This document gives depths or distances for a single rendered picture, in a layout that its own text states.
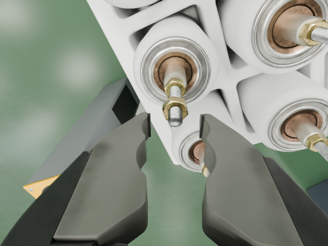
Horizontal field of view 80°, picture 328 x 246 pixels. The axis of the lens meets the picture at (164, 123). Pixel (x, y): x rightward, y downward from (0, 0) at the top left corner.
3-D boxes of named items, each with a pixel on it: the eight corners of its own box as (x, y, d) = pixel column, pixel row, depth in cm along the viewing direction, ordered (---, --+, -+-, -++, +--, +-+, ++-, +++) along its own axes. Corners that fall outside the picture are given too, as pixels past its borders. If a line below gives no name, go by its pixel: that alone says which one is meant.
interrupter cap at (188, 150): (188, 174, 30) (188, 178, 29) (171, 136, 26) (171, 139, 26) (238, 162, 28) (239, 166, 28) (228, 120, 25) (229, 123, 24)
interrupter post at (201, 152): (199, 158, 28) (202, 176, 25) (194, 146, 27) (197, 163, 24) (216, 154, 28) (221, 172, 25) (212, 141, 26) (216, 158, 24)
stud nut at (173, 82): (174, 100, 19) (174, 104, 18) (161, 89, 18) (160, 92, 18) (189, 85, 18) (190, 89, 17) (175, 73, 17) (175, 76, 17)
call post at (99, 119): (141, 100, 51) (106, 208, 25) (118, 109, 53) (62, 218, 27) (128, 75, 48) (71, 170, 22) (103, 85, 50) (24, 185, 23)
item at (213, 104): (180, 120, 46) (183, 181, 30) (166, 83, 41) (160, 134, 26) (222, 108, 43) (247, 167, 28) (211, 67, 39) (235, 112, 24)
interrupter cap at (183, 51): (194, 21, 19) (195, 21, 18) (219, 88, 22) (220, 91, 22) (127, 55, 21) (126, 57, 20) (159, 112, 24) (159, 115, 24)
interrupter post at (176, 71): (180, 57, 21) (181, 67, 18) (189, 77, 22) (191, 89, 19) (160, 67, 21) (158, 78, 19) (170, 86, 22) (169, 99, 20)
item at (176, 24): (189, 1, 33) (201, 4, 18) (208, 54, 38) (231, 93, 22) (139, 28, 36) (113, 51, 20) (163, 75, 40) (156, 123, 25)
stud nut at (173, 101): (174, 121, 16) (174, 127, 15) (158, 108, 15) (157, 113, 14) (192, 105, 15) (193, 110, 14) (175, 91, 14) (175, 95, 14)
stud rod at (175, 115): (175, 87, 20) (175, 130, 14) (168, 81, 20) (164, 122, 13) (182, 80, 19) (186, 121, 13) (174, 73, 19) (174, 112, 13)
